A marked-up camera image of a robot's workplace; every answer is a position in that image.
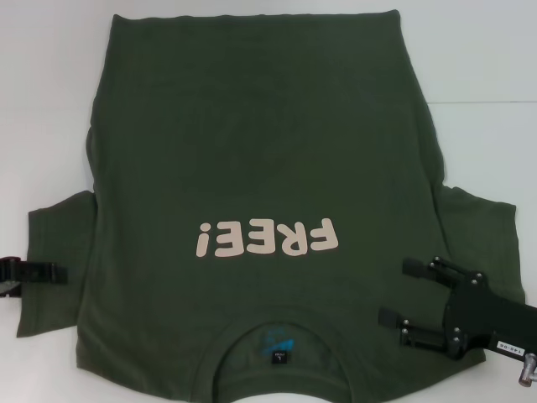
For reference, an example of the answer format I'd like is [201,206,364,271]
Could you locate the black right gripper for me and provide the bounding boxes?
[377,255,504,360]

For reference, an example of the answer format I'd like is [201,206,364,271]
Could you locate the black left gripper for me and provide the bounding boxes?
[0,254,69,300]

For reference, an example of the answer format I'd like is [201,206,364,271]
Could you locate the dark green FREE! t-shirt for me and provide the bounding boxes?
[15,8,528,403]

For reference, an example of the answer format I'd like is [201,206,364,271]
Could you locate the white printed label sticker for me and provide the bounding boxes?
[495,339,525,357]

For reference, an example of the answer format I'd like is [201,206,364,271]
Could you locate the small silver metal connector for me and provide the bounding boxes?
[518,354,537,390]

